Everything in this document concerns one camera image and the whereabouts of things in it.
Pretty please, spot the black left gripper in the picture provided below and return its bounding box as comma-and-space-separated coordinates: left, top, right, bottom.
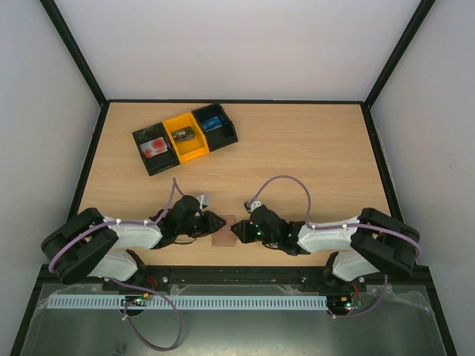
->
177, 211, 226, 238

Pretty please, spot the black VIP card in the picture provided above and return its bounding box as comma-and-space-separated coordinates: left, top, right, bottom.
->
171, 126, 195, 143

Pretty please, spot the red card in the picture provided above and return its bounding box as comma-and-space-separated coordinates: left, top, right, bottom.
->
140, 136, 168, 159

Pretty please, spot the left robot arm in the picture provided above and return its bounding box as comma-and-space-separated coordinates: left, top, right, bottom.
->
41, 194, 226, 285

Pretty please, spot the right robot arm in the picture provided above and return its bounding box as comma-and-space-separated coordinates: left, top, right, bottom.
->
231, 205, 421, 291

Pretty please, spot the blue card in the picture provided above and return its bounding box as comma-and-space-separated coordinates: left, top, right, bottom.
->
201, 116, 223, 132

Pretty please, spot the yellow bin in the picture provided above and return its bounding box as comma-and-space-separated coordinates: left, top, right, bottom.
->
163, 112, 210, 164

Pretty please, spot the black bin left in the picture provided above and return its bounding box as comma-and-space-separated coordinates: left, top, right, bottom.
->
132, 122, 180, 176

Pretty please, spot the black bin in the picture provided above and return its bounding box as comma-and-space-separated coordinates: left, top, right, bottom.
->
191, 103, 238, 151
132, 122, 180, 176

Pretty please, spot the black bin right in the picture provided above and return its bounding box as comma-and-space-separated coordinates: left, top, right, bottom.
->
191, 103, 238, 151

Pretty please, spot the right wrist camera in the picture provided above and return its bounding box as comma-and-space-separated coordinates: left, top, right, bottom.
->
243, 200, 262, 214

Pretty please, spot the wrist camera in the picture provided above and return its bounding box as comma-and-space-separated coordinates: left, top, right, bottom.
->
197, 194, 210, 211
243, 200, 262, 214

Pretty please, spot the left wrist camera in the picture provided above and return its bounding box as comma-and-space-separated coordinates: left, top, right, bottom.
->
197, 194, 210, 211

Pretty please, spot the black aluminium frame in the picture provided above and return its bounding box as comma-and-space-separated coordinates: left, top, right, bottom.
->
0, 0, 475, 356

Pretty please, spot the slotted cable duct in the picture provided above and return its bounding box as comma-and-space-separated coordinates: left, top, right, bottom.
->
45, 294, 327, 311

